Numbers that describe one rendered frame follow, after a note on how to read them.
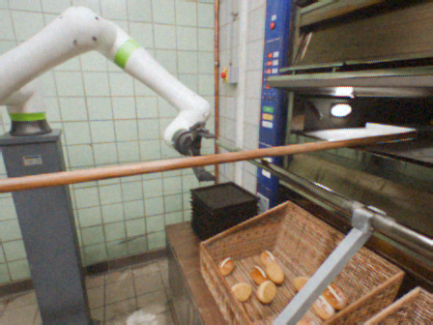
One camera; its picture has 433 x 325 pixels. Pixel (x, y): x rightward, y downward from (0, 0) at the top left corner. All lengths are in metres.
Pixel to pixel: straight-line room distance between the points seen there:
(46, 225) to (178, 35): 1.40
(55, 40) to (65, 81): 0.94
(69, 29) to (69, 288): 1.14
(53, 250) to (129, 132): 0.90
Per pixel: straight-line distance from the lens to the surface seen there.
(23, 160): 1.28
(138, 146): 1.95
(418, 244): 0.51
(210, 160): 0.71
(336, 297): 1.11
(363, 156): 1.02
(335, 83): 0.89
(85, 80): 1.90
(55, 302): 1.59
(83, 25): 0.95
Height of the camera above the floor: 1.39
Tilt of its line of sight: 17 degrees down
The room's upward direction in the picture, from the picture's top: straight up
